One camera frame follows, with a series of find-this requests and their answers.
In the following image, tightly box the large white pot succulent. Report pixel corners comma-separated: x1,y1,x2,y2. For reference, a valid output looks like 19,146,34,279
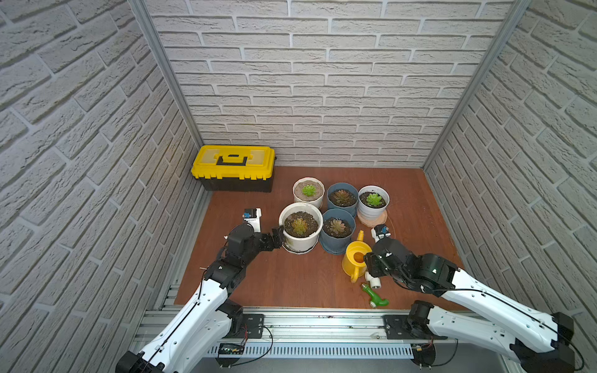
279,202,323,255

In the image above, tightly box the yellow watering can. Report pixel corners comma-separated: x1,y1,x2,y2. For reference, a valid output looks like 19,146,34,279
341,230,372,284

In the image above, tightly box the white pipe elbow fitting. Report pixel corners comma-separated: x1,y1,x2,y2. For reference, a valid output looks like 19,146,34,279
365,271,382,289

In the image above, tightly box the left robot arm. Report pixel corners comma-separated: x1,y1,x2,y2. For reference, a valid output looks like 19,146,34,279
115,222,285,372

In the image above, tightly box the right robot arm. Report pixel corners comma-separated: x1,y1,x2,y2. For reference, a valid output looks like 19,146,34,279
364,237,583,372

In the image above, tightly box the white pot green succulent back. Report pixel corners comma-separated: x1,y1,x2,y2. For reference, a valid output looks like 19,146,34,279
292,177,325,209

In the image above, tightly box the white pot green succulent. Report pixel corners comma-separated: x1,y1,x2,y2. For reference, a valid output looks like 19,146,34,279
292,177,325,209
358,186,390,220

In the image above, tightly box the blue pot succulent front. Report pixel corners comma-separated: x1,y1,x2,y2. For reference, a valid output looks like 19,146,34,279
320,208,356,256

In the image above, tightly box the blue pot succulent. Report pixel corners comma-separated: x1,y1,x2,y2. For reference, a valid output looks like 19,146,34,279
326,183,358,218
320,208,356,256

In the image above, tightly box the white pot green succulent right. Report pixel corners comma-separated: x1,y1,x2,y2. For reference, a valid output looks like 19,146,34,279
358,186,390,220

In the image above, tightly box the blue pot succulent back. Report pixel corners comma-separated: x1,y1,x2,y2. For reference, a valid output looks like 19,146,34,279
326,183,358,218

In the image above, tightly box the green pipe fitting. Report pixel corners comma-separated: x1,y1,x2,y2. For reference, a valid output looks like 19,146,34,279
361,283,390,308

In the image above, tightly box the yellow black toolbox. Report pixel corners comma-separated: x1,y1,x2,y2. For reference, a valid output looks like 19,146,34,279
191,145,276,193

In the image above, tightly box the right controller board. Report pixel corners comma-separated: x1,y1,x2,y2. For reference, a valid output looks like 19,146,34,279
410,343,436,368

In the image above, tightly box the controller board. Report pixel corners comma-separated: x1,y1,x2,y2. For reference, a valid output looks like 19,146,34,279
215,343,245,368
410,343,436,368

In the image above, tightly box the left controller board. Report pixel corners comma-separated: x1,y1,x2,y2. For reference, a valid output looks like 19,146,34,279
215,343,245,368

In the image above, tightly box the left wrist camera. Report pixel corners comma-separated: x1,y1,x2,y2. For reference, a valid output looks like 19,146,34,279
243,208,261,233

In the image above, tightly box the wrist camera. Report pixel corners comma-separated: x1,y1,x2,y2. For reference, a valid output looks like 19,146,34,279
243,208,261,233
372,224,391,242

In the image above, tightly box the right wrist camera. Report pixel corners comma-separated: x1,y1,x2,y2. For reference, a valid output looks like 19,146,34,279
372,224,391,242

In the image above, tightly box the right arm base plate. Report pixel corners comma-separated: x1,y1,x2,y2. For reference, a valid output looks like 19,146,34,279
382,315,447,340

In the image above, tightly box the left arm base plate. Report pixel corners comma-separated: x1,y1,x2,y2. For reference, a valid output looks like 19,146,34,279
225,313,264,340

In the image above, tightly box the aluminium rail frame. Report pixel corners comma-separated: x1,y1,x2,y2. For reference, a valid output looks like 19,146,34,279
130,283,514,361

